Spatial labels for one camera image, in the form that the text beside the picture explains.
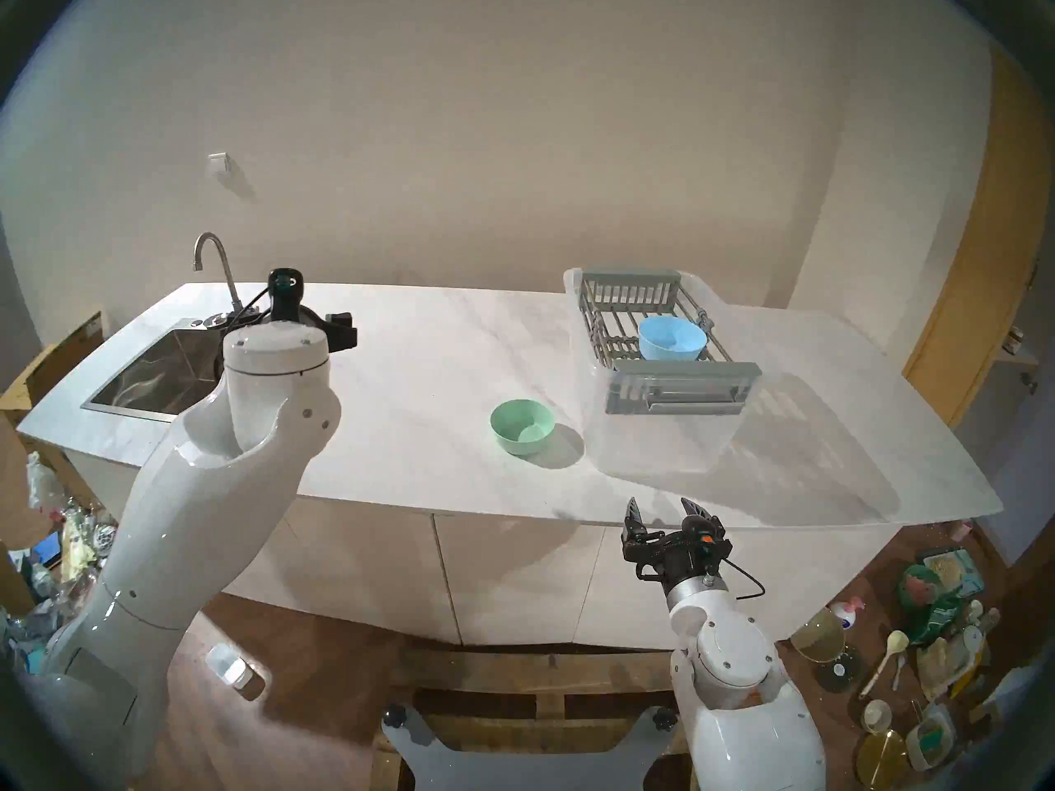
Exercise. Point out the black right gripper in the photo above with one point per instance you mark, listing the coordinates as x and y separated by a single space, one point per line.
676 559

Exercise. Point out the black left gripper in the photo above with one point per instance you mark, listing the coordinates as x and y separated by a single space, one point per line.
313 320

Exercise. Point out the green plastic bowl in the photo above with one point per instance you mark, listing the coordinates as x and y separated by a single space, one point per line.
523 428

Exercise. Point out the blue plastic bowl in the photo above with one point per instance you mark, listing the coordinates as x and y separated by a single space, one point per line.
672 340

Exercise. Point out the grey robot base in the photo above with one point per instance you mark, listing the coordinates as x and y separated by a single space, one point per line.
527 769

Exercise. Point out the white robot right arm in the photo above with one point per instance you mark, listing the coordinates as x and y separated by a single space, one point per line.
733 674

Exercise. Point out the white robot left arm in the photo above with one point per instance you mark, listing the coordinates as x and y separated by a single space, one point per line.
231 468

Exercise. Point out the grey dish drying rack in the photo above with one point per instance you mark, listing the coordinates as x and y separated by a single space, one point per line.
684 381

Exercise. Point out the round yellow plate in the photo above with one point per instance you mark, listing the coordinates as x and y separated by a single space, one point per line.
882 760

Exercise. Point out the clear plastic storage bin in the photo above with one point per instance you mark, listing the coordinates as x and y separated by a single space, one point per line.
659 447

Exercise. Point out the steel gooseneck faucet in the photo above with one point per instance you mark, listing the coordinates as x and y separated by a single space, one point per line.
227 270

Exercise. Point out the white kitchen counter cabinet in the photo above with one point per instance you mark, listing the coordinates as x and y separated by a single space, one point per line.
511 575

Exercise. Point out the yellow glass lid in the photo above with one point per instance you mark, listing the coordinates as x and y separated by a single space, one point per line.
818 635

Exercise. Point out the stainless steel sink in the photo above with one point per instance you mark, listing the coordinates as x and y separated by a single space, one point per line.
148 377

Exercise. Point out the white lotion pump bottle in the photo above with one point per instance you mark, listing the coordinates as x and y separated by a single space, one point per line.
844 615

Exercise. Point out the dark glass lid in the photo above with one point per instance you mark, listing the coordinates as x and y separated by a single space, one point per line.
839 672

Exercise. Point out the cream plastic spoon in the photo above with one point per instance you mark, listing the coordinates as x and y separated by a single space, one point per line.
895 641

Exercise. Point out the small white spoon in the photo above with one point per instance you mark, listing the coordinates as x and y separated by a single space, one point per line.
899 670

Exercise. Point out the green snack bag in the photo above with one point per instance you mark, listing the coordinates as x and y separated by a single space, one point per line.
931 612

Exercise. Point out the small white cup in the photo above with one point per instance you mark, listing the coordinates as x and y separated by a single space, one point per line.
876 715

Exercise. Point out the cardboard box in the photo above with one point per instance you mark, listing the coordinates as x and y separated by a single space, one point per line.
58 369

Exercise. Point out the teal food box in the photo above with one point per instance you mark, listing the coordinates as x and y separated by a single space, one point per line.
952 568

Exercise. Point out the white crumpled plastic bag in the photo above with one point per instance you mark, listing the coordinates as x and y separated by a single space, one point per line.
45 484

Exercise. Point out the white container green sponge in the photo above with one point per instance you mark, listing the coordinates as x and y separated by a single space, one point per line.
930 738

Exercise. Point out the small white plastic container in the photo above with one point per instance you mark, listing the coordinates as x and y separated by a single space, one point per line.
227 664

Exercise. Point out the blue box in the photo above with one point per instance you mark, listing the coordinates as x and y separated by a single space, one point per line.
48 550

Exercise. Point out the wooden door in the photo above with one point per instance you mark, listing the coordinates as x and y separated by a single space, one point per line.
981 303

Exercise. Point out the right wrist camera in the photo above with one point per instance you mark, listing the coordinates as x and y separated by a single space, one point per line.
699 534

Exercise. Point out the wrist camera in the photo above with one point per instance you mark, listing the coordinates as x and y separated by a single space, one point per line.
285 291
699 534

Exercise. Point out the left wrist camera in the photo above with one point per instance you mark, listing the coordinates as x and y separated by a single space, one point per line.
285 291

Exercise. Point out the white wall socket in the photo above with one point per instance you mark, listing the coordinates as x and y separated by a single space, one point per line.
218 163

